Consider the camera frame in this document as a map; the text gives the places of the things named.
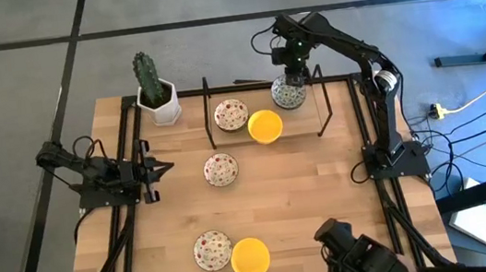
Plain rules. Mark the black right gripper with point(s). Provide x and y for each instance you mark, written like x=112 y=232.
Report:
x=294 y=57

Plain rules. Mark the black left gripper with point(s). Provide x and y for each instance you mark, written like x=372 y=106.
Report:
x=138 y=173

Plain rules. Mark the teal bowl blue patterned interior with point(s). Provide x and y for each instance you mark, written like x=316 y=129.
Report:
x=287 y=98

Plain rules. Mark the plain yellow bowl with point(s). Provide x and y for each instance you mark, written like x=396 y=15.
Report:
x=265 y=126
x=250 y=258

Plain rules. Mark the green bowl red floral interior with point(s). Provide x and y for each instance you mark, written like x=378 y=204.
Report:
x=220 y=170
x=212 y=250
x=231 y=114

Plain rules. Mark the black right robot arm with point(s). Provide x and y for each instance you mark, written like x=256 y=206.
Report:
x=348 y=44

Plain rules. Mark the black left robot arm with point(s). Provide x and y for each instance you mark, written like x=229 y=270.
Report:
x=99 y=172

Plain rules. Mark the white hexagonal plant pot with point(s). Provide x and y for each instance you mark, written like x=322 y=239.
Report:
x=170 y=112

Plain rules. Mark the green cactus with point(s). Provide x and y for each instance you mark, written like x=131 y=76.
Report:
x=147 y=78

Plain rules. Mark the yellow power strip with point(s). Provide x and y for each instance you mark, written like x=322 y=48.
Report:
x=438 y=110

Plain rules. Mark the dark metal table base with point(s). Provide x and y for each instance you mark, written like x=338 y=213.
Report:
x=461 y=60

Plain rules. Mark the black bulky device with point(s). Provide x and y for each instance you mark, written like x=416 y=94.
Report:
x=360 y=258

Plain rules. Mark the black frame wooden shelf rack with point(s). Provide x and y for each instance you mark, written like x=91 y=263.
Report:
x=306 y=123

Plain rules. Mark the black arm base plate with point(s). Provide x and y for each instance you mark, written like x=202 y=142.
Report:
x=93 y=203
x=414 y=166

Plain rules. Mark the black aluminium rig frame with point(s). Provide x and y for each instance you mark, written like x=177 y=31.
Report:
x=191 y=93

